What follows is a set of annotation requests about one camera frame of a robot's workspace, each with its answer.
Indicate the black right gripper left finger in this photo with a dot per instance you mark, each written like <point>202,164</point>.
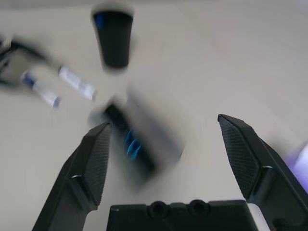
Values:
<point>79,173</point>

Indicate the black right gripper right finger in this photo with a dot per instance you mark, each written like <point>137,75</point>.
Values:
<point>252,163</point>

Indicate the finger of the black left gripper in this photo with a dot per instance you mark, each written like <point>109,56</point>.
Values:
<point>26,49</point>

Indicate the white marker black cap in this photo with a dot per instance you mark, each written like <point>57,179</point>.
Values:
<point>77,81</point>

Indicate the white marker blue cap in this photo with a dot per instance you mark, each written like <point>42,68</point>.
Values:
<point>43,90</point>

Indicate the purple tissue pack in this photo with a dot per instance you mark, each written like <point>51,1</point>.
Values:
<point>303,168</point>

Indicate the black tapered cup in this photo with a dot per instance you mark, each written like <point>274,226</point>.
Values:
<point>115,43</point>

